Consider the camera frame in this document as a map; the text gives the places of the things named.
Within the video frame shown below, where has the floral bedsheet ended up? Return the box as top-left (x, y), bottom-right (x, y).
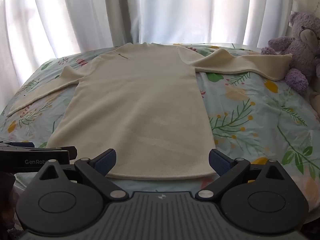
top-left (0, 43), bottom-right (320, 213)

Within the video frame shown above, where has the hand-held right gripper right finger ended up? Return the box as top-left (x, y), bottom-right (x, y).
top-left (195, 148), bottom-right (286, 202)

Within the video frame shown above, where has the purple teddy bear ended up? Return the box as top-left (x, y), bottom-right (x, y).
top-left (261, 11), bottom-right (320, 94)

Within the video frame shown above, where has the white curtain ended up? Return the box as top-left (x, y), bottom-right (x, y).
top-left (0, 0), bottom-right (320, 92)

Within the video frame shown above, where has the cream knit sweater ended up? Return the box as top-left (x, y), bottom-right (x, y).
top-left (7, 42), bottom-right (293, 181)

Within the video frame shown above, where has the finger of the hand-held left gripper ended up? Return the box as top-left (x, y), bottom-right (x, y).
top-left (37, 146), bottom-right (77, 161)
top-left (0, 142), bottom-right (35, 149)

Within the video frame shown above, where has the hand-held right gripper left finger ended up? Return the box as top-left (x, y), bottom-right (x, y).
top-left (37, 148), bottom-right (129, 202)

